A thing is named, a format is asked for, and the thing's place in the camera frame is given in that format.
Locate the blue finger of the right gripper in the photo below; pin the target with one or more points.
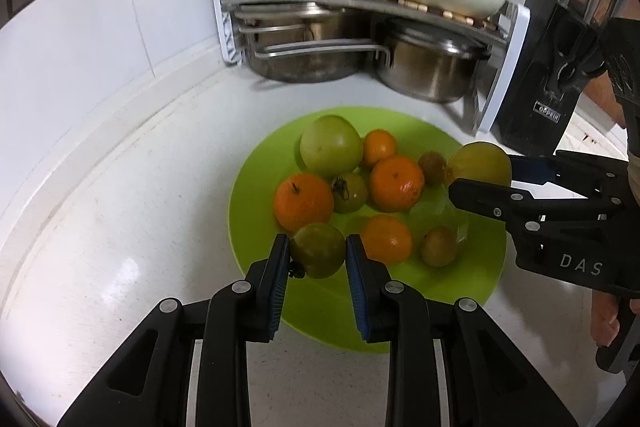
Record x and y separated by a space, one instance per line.
534 170
517 209

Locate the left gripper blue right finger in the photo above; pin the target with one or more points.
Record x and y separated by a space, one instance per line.
449 364

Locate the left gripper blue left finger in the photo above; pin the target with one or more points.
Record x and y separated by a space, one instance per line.
146 381

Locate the yellow pear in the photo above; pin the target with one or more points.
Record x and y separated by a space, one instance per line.
479 161

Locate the brown small fruit front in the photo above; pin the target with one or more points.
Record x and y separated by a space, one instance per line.
439 247

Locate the brown small fruit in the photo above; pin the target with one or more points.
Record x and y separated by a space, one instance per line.
433 166
439 247

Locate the brown small fruit back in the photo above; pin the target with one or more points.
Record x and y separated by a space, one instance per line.
433 166

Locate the large front orange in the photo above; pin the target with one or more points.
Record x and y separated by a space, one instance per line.
396 184

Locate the small green tomato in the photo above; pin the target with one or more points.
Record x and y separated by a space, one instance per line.
350 192
320 248

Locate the green apple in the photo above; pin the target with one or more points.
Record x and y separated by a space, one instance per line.
330 146

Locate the orange with stem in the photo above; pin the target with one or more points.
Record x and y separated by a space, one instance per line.
303 199

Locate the small orange mandarin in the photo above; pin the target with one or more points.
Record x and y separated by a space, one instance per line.
386 239

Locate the person's right hand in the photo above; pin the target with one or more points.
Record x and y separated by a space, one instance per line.
604 325

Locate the black knife block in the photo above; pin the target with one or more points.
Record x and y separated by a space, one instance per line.
529 120

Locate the black scissors in block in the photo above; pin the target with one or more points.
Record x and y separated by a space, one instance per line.
576 58

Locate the white corner pot rack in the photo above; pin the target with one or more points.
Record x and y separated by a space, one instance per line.
480 106

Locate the green plate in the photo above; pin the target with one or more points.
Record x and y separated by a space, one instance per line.
322 309

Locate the steel pot under rack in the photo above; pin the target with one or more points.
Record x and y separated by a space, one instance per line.
432 69

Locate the beaded trivet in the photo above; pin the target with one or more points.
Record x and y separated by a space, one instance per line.
484 23

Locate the steel pan under rack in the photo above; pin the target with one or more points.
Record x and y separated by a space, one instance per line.
305 42

